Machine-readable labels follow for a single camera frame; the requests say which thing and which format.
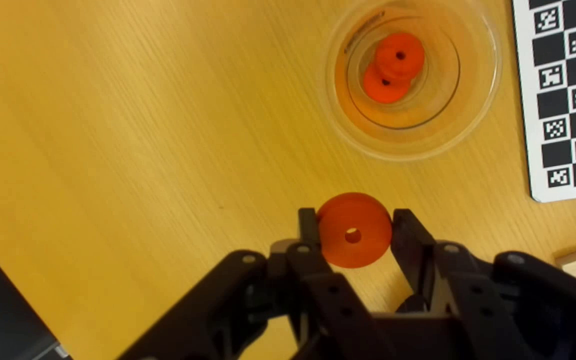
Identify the black white checkered calibration board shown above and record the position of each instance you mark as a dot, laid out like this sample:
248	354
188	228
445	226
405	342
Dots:
569	101

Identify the transparent plastic cup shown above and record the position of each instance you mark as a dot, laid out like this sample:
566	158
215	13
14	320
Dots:
474	80

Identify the orange wooden disc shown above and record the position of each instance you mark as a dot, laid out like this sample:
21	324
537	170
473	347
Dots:
378	90
405	46
340	223

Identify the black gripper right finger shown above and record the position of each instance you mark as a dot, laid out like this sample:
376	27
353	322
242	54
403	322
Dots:
500	301

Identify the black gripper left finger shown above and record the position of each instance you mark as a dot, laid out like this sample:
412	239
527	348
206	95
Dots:
261	301

